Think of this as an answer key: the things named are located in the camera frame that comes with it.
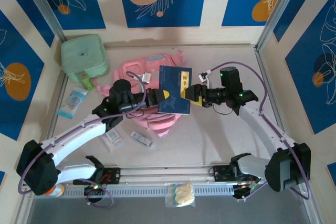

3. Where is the dark blue paperback book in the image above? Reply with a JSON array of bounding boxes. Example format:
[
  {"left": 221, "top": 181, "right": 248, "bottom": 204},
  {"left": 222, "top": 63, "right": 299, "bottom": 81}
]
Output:
[{"left": 157, "top": 65, "right": 193, "bottom": 116}]

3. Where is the pink school backpack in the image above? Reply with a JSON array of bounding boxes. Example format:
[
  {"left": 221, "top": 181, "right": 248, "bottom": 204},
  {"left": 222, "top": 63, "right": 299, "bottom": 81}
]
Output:
[{"left": 94, "top": 48, "right": 190, "bottom": 138}]

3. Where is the small tube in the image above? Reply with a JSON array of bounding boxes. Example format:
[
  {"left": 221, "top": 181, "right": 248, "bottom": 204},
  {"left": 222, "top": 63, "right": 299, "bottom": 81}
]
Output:
[{"left": 130, "top": 131, "right": 158, "bottom": 149}]

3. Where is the white blue wipes packet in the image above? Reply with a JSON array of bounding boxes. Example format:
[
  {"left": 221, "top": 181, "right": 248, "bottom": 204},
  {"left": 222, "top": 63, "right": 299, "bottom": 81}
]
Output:
[{"left": 104, "top": 129, "right": 124, "bottom": 153}]

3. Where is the small green bottle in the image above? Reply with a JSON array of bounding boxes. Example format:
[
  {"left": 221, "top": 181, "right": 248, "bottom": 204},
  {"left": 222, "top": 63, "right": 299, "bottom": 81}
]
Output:
[{"left": 80, "top": 71, "right": 95, "bottom": 91}]

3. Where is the light blue tissue packet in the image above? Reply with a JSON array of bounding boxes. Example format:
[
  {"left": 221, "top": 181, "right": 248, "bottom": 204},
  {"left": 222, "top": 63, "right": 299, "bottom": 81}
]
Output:
[{"left": 57, "top": 87, "right": 89, "bottom": 119}]

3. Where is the mint green fabric pouch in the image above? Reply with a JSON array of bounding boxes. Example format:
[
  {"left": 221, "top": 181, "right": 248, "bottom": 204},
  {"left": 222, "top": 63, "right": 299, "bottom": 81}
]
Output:
[{"left": 60, "top": 34, "right": 110, "bottom": 82}]

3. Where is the orange capped bottle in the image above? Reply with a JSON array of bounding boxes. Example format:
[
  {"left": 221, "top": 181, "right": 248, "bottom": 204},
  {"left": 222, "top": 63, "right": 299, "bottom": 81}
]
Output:
[{"left": 44, "top": 184, "right": 65, "bottom": 198}]

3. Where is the grey metal panel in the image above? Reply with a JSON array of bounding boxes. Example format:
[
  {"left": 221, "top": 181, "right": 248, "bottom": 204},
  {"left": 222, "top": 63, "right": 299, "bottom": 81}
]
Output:
[{"left": 26, "top": 196, "right": 322, "bottom": 224}]

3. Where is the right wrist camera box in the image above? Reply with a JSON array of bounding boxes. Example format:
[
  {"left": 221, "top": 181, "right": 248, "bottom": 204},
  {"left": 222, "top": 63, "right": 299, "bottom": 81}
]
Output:
[{"left": 198, "top": 69, "right": 212, "bottom": 83}]

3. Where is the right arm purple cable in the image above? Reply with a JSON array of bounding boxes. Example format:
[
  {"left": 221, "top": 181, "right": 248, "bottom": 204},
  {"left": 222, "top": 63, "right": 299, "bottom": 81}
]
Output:
[{"left": 207, "top": 61, "right": 312, "bottom": 201}]

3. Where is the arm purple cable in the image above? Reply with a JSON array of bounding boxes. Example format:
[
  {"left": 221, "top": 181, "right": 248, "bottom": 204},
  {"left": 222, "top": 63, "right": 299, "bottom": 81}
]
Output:
[
  {"left": 17, "top": 71, "right": 148, "bottom": 208},
  {"left": 207, "top": 61, "right": 312, "bottom": 201}
]

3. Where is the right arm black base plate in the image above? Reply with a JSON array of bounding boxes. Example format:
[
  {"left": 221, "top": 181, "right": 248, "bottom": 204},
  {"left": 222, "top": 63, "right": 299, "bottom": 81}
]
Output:
[{"left": 213, "top": 165, "right": 260, "bottom": 183}]

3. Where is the aluminium mounting rail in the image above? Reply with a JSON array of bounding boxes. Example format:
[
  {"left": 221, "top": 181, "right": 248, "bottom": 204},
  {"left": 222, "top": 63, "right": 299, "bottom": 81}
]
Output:
[{"left": 22, "top": 162, "right": 312, "bottom": 189}]

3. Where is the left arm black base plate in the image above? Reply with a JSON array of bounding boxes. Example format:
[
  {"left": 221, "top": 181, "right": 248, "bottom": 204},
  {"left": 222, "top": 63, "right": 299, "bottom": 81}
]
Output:
[{"left": 72, "top": 167, "right": 121, "bottom": 185}]

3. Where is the aluminium corner post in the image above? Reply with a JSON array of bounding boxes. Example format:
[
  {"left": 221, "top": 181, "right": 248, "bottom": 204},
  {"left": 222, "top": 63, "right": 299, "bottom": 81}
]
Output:
[
  {"left": 19, "top": 0, "right": 66, "bottom": 44},
  {"left": 256, "top": 0, "right": 308, "bottom": 51}
]

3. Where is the slotted grey cable duct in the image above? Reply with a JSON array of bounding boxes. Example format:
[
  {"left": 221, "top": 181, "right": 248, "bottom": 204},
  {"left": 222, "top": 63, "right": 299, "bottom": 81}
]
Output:
[{"left": 33, "top": 184, "right": 302, "bottom": 199}]

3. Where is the black cable mount bracket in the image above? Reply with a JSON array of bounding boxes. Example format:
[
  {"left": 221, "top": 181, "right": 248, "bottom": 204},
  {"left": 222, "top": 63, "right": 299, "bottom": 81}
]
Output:
[
  {"left": 83, "top": 183, "right": 107, "bottom": 204},
  {"left": 232, "top": 182, "right": 262, "bottom": 200}
]

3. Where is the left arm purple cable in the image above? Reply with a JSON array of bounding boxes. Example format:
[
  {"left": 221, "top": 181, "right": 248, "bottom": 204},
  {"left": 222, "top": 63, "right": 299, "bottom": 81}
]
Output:
[{"left": 17, "top": 71, "right": 148, "bottom": 208}]

